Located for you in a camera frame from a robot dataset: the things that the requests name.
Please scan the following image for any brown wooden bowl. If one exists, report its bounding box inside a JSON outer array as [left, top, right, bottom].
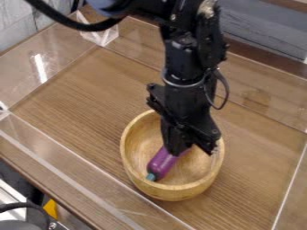
[[120, 110, 226, 201]]

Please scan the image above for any black cable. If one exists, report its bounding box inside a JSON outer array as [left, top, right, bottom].
[[0, 201, 52, 230]]

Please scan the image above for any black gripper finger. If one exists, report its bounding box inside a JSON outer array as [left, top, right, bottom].
[[180, 126, 199, 153], [160, 119, 188, 156]]

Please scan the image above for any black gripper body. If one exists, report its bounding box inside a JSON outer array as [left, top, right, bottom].
[[147, 79, 222, 155]]

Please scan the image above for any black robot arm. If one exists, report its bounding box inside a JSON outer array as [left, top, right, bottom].
[[24, 0, 230, 155]]

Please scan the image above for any clear acrylic tray wall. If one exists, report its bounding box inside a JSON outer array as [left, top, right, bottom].
[[0, 102, 195, 230]]

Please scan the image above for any clear acrylic corner bracket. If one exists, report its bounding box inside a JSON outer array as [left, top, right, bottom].
[[76, 10, 119, 47]]

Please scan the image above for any purple toy eggplant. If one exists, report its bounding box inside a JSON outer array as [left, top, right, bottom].
[[147, 146, 189, 181]]

